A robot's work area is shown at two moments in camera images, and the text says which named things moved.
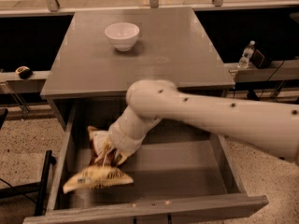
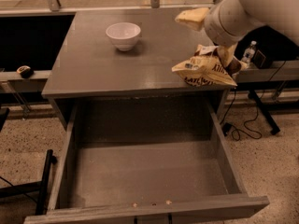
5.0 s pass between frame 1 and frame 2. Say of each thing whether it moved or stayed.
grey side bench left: stayed
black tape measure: stayed
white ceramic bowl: stayed
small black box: stayed
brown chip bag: moved
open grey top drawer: stayed
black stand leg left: stayed
